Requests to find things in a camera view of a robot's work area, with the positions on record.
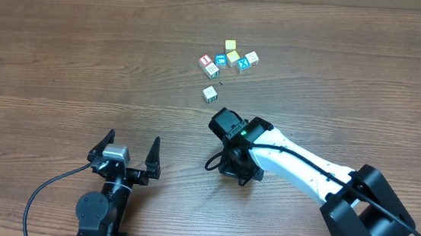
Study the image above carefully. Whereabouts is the white block frog picture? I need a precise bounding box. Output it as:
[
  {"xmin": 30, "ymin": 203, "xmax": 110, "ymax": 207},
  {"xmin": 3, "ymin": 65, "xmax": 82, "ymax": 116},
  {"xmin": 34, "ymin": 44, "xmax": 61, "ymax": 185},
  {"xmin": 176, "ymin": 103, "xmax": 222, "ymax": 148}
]
[{"xmin": 203, "ymin": 86, "xmax": 218, "ymax": 104}]

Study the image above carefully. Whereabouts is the yellow block near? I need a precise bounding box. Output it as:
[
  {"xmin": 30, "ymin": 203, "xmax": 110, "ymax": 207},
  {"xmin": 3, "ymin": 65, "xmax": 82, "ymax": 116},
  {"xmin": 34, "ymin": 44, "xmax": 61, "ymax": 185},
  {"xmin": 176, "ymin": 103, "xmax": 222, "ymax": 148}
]
[{"xmin": 226, "ymin": 50, "xmax": 241, "ymax": 68}]

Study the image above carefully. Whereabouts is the red I block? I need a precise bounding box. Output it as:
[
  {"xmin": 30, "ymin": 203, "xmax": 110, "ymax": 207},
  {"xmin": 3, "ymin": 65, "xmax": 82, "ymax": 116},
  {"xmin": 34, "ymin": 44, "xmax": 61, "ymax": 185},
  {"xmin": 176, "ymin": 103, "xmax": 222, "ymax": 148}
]
[{"xmin": 199, "ymin": 54, "xmax": 213, "ymax": 71}]

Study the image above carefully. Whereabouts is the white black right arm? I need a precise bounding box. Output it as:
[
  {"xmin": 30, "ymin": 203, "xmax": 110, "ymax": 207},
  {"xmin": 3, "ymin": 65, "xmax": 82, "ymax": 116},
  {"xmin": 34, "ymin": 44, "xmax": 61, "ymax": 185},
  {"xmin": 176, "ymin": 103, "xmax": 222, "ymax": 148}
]
[{"xmin": 209, "ymin": 109, "xmax": 416, "ymax": 236}]

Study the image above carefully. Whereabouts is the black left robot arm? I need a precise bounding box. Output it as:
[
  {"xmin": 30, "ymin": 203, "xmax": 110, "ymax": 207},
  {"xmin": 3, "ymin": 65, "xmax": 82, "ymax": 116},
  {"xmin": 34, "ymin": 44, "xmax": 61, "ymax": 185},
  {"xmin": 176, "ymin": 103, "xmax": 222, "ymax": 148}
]
[{"xmin": 75, "ymin": 130, "xmax": 161, "ymax": 236}]

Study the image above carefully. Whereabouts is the white block far right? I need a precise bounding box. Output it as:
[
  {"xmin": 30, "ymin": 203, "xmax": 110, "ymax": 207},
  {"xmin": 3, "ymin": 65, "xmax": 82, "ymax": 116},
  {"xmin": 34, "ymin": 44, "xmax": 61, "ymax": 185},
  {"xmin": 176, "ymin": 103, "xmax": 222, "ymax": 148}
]
[{"xmin": 245, "ymin": 51, "xmax": 259, "ymax": 66}]

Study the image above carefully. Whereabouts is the white block green side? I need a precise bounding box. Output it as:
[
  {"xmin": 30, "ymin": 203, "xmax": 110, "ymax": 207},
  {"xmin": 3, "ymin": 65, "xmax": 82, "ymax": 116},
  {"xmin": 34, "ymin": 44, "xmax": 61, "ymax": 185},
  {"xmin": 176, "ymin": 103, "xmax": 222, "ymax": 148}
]
[{"xmin": 204, "ymin": 62, "xmax": 220, "ymax": 79}]

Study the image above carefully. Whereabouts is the blue letter block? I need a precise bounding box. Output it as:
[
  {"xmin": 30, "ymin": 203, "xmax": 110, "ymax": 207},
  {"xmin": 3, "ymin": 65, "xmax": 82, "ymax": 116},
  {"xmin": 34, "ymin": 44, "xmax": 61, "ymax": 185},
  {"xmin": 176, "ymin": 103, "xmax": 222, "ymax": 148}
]
[{"xmin": 214, "ymin": 54, "xmax": 228, "ymax": 69}]

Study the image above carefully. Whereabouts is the yellow block far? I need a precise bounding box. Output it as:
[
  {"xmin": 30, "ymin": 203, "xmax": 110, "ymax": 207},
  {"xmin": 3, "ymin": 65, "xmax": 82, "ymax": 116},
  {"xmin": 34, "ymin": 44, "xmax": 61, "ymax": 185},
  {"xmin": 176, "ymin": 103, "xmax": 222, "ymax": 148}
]
[{"xmin": 225, "ymin": 40, "xmax": 237, "ymax": 54}]

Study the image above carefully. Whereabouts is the blue X block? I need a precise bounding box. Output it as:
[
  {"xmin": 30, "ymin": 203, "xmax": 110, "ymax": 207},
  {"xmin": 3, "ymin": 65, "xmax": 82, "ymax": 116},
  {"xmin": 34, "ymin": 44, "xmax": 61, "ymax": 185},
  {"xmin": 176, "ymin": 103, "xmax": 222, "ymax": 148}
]
[{"xmin": 237, "ymin": 57, "xmax": 251, "ymax": 74}]

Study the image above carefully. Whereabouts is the yellow block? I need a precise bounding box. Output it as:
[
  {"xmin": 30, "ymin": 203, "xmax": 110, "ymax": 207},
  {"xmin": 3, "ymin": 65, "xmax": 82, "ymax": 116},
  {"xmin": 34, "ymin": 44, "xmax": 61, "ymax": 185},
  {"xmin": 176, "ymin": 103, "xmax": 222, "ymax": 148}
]
[
  {"xmin": 226, "ymin": 50, "xmax": 241, "ymax": 68},
  {"xmin": 225, "ymin": 40, "xmax": 237, "ymax": 54}
]

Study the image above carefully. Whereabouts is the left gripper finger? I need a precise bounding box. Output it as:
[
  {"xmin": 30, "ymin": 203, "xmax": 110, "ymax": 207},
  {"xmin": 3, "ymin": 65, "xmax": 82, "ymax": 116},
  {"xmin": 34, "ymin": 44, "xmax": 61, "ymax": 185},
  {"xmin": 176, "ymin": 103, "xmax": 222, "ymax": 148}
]
[
  {"xmin": 145, "ymin": 136, "xmax": 161, "ymax": 179},
  {"xmin": 87, "ymin": 129, "xmax": 115, "ymax": 162}
]

